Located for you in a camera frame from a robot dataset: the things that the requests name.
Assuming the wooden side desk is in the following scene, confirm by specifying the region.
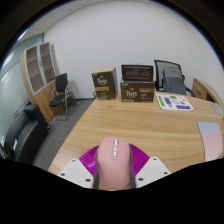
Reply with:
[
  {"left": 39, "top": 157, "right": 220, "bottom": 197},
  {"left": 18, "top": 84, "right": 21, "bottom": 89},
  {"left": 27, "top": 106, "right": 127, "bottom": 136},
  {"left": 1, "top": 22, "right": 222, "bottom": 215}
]
[{"left": 192, "top": 77, "right": 224, "bottom": 113}]

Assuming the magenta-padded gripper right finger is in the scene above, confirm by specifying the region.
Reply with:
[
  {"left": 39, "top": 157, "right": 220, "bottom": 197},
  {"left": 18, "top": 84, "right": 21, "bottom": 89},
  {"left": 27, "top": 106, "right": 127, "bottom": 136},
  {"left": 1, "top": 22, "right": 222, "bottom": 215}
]
[{"left": 128, "top": 143, "right": 172, "bottom": 189}]

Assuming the wide brown cardboard box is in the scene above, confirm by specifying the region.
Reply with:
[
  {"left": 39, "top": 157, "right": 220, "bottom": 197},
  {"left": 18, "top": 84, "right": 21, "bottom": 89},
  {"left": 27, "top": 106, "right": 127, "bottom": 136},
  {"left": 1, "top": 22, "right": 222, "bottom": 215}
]
[{"left": 120, "top": 79, "right": 156, "bottom": 103}]

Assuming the ceiling light strip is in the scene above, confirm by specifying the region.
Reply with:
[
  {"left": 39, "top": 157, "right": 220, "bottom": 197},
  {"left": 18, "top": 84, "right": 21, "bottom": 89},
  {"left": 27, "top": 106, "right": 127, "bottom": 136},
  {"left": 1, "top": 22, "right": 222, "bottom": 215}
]
[{"left": 16, "top": 28, "right": 30, "bottom": 43}]

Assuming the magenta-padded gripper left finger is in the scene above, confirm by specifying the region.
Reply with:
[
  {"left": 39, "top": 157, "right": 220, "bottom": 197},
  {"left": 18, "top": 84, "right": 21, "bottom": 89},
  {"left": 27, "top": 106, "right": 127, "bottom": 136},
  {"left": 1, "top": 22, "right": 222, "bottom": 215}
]
[{"left": 56, "top": 145, "right": 102, "bottom": 190}]

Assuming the white green purple sticker sheet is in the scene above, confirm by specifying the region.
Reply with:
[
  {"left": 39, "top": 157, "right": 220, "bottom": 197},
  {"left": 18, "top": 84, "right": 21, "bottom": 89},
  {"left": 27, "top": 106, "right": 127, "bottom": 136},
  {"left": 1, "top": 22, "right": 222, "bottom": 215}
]
[{"left": 155, "top": 93, "right": 195, "bottom": 112}]

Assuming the tall brown cardboard box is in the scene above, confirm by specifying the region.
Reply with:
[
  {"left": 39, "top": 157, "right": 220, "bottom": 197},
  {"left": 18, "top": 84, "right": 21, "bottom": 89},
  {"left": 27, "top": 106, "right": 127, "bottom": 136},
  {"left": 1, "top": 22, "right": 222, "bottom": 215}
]
[{"left": 91, "top": 67, "right": 118, "bottom": 101}]

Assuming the black visitor chair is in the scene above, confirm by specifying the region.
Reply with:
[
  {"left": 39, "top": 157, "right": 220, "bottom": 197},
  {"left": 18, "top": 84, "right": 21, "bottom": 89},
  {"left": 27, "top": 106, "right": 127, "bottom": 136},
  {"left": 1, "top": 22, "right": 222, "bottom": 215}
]
[{"left": 48, "top": 72, "right": 78, "bottom": 121}]

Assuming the wooden shelf cabinet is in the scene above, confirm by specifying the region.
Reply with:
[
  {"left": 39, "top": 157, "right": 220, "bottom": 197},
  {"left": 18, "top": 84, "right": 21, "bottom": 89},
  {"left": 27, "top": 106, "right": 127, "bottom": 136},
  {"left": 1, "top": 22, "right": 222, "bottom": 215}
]
[{"left": 20, "top": 41, "right": 61, "bottom": 124}]

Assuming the grey backpack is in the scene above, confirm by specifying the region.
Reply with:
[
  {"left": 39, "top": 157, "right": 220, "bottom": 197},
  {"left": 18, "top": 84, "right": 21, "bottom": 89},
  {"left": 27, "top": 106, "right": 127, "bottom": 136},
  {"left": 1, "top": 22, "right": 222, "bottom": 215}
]
[{"left": 162, "top": 67, "right": 187, "bottom": 96}]

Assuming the flat black box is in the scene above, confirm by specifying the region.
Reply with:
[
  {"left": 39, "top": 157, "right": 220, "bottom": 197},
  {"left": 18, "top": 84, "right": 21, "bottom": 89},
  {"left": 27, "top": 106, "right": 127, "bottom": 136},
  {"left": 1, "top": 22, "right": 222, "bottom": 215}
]
[{"left": 120, "top": 64, "right": 155, "bottom": 83}]

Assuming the black mesh office chair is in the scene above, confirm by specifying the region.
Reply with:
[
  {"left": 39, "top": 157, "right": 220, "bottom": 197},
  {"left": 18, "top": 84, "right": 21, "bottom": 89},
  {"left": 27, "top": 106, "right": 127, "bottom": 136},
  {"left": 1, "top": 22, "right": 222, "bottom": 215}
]
[{"left": 153, "top": 59, "right": 196, "bottom": 98}]

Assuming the black leather sofa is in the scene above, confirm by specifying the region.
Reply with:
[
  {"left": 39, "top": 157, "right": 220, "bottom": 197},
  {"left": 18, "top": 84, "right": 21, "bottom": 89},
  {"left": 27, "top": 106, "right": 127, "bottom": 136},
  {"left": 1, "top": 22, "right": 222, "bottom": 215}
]
[{"left": 1, "top": 104, "right": 51, "bottom": 165}]

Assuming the pink computer mouse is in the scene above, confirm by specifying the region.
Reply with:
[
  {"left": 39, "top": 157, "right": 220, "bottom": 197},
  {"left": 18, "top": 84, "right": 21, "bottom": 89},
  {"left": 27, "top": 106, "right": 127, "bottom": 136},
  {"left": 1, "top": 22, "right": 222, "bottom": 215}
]
[{"left": 95, "top": 135, "right": 132, "bottom": 191}]

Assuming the pink and blue mouse pad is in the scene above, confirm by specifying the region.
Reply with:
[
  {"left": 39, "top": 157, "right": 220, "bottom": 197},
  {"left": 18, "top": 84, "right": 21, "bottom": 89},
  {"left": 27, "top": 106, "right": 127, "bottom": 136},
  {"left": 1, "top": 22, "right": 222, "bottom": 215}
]
[{"left": 196, "top": 121, "right": 224, "bottom": 162}]

